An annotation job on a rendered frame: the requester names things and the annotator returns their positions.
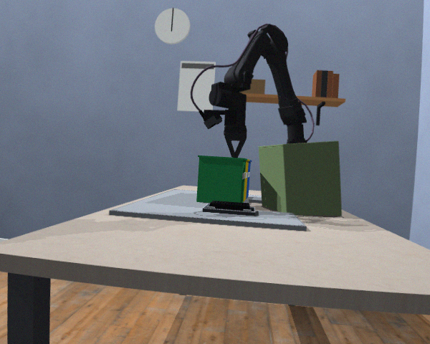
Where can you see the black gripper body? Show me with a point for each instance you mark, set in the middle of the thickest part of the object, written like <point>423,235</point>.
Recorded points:
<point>240,126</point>

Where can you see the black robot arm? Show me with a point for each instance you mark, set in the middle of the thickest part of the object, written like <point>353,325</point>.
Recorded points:
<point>239,78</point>

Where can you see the green bin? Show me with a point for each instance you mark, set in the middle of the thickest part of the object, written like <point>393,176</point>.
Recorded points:
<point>221,179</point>

